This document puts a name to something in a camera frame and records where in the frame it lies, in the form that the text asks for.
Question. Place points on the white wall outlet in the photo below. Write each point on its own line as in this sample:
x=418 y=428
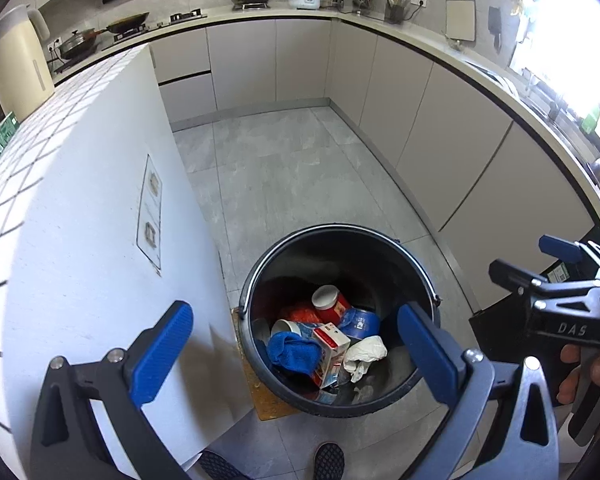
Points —
x=55 y=50
x=418 y=1

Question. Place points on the red and white carton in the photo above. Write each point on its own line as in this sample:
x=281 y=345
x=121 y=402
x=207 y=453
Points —
x=330 y=350

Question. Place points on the black gas stove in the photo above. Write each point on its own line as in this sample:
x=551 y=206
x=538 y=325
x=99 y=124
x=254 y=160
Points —
x=180 y=17

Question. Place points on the green container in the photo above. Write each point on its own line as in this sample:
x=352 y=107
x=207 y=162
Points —
x=592 y=121

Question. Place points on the black trash bucket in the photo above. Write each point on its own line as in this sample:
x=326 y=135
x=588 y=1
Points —
x=330 y=255

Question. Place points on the white tiled kitchen island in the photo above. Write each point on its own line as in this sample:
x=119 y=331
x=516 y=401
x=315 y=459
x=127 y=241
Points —
x=80 y=185

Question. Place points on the crumpled white tissue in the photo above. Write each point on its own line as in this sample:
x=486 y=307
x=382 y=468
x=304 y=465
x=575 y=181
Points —
x=365 y=355

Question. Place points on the white cutting board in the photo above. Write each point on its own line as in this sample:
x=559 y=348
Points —
x=460 y=17

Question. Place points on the red plastic bag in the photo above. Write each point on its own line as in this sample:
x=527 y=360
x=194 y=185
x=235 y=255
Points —
x=302 y=314

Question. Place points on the grey kitchen base cabinets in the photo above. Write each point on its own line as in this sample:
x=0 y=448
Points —
x=430 y=110

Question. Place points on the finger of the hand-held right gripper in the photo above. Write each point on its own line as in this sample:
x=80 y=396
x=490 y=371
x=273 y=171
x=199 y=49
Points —
x=510 y=275
x=557 y=247

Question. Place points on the blue cloth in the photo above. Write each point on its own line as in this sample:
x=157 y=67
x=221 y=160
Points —
x=292 y=352

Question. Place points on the black mesh shoe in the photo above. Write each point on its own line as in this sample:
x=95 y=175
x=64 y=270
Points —
x=328 y=462
x=222 y=467

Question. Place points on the yellow hanging item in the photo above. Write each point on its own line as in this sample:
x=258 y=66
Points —
x=515 y=2

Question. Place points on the cream electric kettle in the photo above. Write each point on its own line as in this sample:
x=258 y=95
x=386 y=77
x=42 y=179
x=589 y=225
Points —
x=20 y=70

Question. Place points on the wall socket panel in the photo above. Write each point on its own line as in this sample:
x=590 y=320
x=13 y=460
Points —
x=150 y=215

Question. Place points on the frying pan with lid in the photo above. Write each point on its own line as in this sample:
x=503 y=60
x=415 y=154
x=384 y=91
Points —
x=77 y=45

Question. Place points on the black wok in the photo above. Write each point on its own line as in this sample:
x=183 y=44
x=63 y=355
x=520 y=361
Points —
x=127 y=22

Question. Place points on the black cleaver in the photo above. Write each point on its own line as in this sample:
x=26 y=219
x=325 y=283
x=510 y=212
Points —
x=494 y=25

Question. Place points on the red paper cup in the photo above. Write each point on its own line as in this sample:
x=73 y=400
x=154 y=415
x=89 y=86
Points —
x=337 y=307

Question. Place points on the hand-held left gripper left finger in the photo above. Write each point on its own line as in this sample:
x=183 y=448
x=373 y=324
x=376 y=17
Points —
x=162 y=355

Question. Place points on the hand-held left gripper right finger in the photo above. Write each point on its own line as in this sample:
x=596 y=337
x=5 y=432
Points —
x=425 y=355

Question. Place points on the white cup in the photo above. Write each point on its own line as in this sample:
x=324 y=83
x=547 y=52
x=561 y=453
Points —
x=292 y=327

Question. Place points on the blue bowl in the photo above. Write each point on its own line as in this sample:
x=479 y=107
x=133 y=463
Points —
x=360 y=322

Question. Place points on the dark utensil holder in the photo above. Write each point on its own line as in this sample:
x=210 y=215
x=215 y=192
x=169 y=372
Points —
x=395 y=12

